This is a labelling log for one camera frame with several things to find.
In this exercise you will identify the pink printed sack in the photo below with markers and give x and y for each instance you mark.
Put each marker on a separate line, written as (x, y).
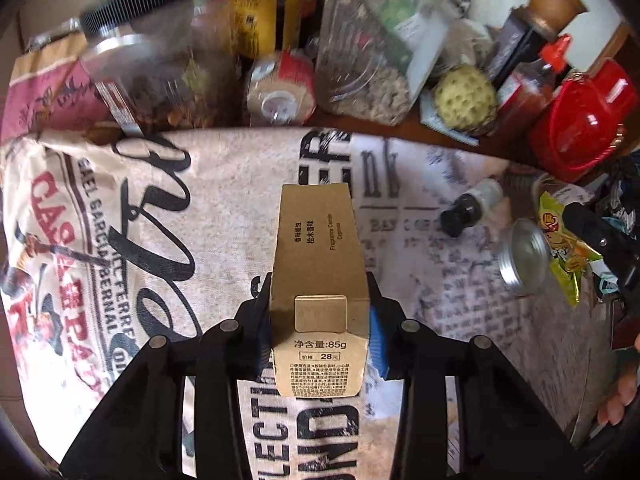
(45, 95)

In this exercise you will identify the small black-cap bottle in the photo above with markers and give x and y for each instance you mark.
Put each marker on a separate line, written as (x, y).
(467, 207)

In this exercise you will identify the red sauce bottle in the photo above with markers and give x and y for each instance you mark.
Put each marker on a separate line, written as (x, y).
(530, 85)

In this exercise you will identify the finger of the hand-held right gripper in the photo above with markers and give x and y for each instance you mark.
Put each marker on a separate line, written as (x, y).
(600, 237)

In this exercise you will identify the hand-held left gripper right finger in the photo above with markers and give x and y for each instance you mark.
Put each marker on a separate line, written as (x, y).
(376, 340)

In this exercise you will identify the gold-lid clear plastic jar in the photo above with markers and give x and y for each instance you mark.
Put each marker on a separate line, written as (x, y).
(380, 45)

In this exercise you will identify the yellow-green snack packet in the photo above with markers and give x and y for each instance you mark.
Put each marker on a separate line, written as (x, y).
(562, 250)

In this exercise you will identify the small red-label can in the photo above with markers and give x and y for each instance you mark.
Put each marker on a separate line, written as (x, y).
(280, 87)

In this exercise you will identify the silver foil bag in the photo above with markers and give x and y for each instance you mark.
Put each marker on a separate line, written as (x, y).
(467, 35)

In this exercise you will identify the red thermos flask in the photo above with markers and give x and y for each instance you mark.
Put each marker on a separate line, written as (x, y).
(585, 115)

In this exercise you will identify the person's right hand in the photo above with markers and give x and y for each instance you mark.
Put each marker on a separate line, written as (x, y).
(625, 385)

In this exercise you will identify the yellow tin can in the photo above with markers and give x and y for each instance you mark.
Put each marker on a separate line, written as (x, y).
(260, 5)

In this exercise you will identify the dark brown box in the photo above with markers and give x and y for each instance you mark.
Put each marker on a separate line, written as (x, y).
(515, 40)

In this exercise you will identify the silver metal tin lid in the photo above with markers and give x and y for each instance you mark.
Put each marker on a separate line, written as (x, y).
(525, 257)

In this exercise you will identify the black-lid clear plastic jar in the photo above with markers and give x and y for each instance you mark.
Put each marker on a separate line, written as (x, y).
(160, 75)

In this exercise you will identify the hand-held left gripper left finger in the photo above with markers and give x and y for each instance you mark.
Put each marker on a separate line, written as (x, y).
(250, 320)

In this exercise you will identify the green custard apple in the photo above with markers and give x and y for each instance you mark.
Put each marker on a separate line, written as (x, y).
(465, 95)

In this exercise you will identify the printed newspaper-style tablecloth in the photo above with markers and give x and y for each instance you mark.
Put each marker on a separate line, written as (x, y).
(150, 235)

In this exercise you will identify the brown cardboard box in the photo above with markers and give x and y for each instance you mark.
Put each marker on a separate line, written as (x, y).
(317, 250)

